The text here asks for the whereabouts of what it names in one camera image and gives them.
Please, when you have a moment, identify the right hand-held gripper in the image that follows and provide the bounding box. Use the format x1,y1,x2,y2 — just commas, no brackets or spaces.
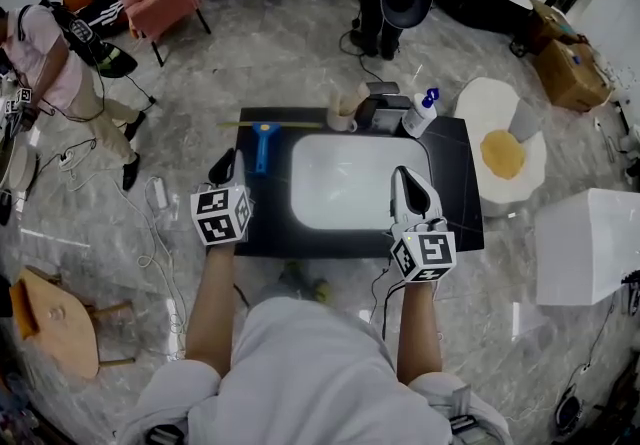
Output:
389,165,458,285

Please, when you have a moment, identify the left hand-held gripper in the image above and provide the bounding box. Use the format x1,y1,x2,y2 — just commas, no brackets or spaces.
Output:
189,147,254,246

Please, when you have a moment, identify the blue-handled brass squeegee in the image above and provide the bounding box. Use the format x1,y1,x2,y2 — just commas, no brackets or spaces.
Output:
215,119,326,179

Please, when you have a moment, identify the person's left forearm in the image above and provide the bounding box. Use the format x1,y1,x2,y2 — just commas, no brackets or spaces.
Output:
184,241,239,380

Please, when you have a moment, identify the person's right forearm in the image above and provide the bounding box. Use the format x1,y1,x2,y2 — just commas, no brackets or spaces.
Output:
395,279,445,387

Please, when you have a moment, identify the white sink basin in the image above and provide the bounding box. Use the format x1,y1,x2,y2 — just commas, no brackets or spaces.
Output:
289,133,435,232

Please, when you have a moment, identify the white pump bottle blue cap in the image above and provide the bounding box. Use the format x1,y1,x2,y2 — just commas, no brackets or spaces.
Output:
400,86,442,139

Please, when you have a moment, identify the white egg-shaped pouf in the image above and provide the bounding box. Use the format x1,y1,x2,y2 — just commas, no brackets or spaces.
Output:
453,76,548,219

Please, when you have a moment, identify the black sink faucet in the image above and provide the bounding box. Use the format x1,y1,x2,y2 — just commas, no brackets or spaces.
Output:
355,80,418,136

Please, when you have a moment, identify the person's right green shoe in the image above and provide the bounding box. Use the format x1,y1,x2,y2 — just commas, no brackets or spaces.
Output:
311,278,333,305

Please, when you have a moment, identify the pink armchair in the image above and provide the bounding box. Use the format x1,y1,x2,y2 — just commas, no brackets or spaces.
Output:
118,0,213,69

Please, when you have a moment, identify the white box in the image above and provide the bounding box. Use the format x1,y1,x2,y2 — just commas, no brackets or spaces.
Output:
533,187,640,307

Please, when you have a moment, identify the person's white shirt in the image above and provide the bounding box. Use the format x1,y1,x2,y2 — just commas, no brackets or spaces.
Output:
114,295,515,445

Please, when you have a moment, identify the brown cardboard box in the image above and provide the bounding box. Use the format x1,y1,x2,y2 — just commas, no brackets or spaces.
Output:
531,34,615,114

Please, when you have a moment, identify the white round basin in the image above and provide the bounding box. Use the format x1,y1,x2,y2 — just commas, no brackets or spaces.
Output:
0,145,40,194

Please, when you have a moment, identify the wooden chair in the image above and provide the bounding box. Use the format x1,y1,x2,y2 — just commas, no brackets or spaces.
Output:
8,264,138,381

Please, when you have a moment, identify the dark cardboard box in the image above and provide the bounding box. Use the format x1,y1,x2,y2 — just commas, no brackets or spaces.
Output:
526,0,577,56

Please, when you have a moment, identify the black round device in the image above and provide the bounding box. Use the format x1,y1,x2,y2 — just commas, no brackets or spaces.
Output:
554,385,587,435

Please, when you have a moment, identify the person's right shoulder strap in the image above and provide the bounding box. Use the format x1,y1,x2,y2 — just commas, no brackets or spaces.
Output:
446,382,482,440

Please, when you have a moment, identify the person's shoulder strap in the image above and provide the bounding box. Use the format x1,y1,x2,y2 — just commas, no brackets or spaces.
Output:
446,382,482,440
143,424,187,445

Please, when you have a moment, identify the person's left shoulder strap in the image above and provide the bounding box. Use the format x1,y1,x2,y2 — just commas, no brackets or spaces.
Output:
143,424,187,445

